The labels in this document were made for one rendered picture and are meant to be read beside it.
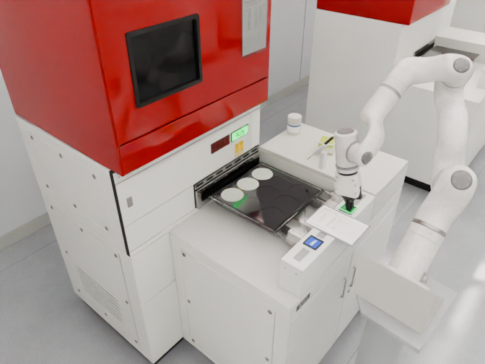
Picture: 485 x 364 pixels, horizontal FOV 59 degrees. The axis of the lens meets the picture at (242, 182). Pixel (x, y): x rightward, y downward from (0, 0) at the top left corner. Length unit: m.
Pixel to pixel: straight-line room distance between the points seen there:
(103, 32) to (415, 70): 1.06
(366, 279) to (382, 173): 0.61
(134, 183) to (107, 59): 0.49
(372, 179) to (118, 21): 1.22
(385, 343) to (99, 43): 1.41
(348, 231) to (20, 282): 2.11
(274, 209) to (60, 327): 1.46
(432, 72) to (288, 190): 0.76
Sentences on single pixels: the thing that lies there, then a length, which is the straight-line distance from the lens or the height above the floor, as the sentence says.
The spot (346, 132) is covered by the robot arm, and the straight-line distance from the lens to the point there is 1.60.
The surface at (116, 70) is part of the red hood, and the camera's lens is 1.36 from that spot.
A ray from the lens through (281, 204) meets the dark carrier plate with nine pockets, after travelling 1.85.
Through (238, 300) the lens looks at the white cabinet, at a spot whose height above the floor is 0.68.
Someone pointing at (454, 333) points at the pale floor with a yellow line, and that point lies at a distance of 2.76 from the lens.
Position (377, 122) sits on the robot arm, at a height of 1.34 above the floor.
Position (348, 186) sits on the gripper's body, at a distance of 1.69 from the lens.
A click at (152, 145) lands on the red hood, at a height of 1.29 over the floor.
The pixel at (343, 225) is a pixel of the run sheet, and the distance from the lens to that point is 1.69.
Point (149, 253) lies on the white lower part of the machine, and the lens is 1.84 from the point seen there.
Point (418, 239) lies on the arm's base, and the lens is 1.57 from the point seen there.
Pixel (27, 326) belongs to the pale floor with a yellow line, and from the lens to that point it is 2.80.
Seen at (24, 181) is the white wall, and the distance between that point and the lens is 3.19.
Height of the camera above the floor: 2.04
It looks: 35 degrees down
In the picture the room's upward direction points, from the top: straight up
